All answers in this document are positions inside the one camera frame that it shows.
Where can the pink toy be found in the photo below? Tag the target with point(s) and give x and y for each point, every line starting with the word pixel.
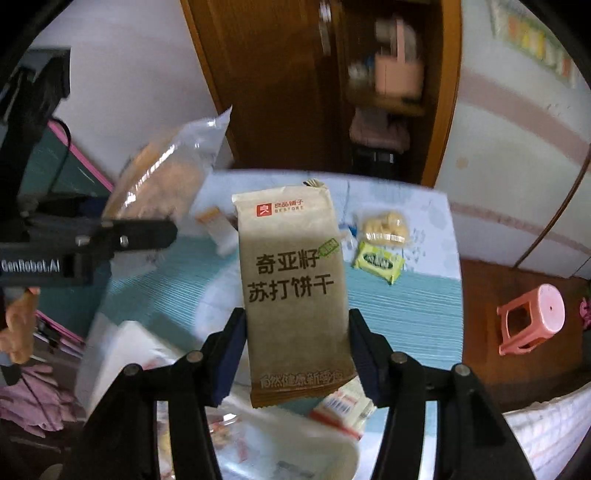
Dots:
pixel 586 314

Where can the folded pink cloth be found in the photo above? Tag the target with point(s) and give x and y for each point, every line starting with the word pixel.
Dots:
pixel 378 131

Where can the person's left hand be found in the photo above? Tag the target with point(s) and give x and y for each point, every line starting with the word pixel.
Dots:
pixel 21 332

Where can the orange white snack packet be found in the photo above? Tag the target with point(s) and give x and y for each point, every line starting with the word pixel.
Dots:
pixel 218 228

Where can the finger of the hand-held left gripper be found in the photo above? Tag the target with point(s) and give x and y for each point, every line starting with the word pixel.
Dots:
pixel 138 234

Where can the teal leaf print tablecloth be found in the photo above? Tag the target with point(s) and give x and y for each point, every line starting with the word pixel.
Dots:
pixel 406 332

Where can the wooden corner shelf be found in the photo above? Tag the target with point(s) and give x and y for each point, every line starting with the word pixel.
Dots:
pixel 443 115

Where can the green yellow snack packet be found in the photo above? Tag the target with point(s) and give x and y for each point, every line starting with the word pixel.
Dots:
pixel 378 261

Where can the pale yellow red-edged packet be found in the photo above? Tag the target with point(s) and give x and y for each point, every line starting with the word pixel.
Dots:
pixel 344 407

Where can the brown wooden door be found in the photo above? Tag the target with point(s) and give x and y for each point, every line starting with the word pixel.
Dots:
pixel 258 69

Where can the white plastic tray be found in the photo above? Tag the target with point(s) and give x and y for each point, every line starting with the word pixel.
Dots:
pixel 120 350

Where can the yellow cracker bag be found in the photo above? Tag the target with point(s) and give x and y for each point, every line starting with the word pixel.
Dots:
pixel 159 173

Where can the small yellow puff snack bag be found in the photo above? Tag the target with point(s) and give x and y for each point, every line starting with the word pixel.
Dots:
pixel 385 228

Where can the wall calendar poster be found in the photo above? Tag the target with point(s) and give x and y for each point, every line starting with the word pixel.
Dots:
pixel 531 41

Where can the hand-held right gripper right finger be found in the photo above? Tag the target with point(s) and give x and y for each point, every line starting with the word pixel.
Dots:
pixel 364 355

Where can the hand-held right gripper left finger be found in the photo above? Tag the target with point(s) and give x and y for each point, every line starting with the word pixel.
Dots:
pixel 228 360

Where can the pink plastic stool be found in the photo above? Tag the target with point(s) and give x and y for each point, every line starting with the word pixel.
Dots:
pixel 531 318

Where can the brown paper cracker packet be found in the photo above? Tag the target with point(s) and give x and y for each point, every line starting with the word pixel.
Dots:
pixel 293 295

